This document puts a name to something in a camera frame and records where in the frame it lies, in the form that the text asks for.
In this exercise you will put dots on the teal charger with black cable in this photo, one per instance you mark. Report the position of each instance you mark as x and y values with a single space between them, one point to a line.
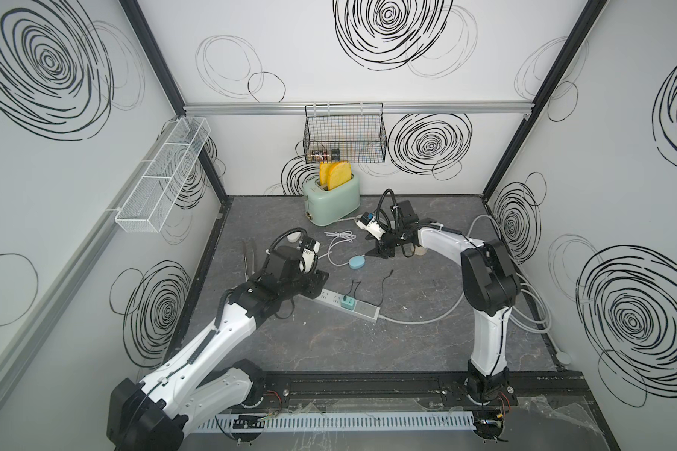
348 302

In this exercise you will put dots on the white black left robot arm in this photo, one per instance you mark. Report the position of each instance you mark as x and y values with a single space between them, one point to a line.
168 404

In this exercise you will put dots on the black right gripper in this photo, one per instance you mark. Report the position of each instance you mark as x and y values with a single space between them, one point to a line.
385 250

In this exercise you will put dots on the blue earbud case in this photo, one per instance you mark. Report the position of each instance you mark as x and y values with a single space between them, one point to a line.
357 262

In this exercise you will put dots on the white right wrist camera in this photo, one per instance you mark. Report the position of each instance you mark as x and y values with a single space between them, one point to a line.
369 223

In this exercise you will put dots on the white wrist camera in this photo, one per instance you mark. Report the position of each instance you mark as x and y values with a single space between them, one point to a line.
309 254
369 223

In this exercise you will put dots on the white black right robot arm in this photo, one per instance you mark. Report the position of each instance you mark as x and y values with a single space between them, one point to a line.
490 284

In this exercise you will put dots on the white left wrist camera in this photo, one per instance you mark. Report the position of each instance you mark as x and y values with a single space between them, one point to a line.
309 254

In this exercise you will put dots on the yellow toast slices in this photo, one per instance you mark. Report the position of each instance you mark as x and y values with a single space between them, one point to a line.
334 175

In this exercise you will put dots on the mint green toaster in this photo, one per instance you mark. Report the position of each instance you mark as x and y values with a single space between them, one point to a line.
325 207

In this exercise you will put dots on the white slotted cable duct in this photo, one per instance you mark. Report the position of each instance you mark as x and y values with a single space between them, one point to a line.
339 422

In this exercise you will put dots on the black wire wall basket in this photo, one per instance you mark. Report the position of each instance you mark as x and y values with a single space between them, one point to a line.
345 132

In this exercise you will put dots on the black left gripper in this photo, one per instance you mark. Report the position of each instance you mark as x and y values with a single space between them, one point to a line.
316 283

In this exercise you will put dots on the white power strip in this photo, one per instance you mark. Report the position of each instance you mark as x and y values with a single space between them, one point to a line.
363 310

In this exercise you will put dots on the white wire wall shelf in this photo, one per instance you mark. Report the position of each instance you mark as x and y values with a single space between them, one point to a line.
156 193

